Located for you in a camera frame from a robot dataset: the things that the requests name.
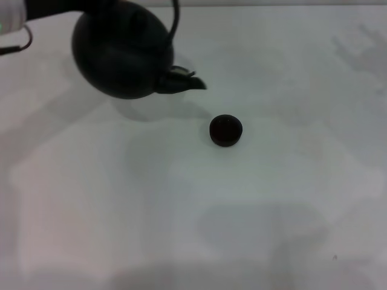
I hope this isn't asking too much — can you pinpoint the small dark teacup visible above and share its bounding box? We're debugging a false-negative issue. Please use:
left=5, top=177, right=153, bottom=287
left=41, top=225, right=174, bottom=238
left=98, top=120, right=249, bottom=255
left=209, top=114, right=244, bottom=148

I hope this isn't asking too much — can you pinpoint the black round teapot with handle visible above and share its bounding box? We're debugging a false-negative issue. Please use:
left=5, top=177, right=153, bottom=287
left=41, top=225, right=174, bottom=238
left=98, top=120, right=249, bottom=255
left=71, top=0, right=208, bottom=100

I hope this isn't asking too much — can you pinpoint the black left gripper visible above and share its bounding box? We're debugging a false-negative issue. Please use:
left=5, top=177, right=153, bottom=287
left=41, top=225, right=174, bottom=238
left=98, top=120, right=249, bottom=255
left=25, top=0, right=112, bottom=22

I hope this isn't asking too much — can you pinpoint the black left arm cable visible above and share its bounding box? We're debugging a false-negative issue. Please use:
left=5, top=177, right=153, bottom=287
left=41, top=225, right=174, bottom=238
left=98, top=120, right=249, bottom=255
left=0, top=24, right=33, bottom=57

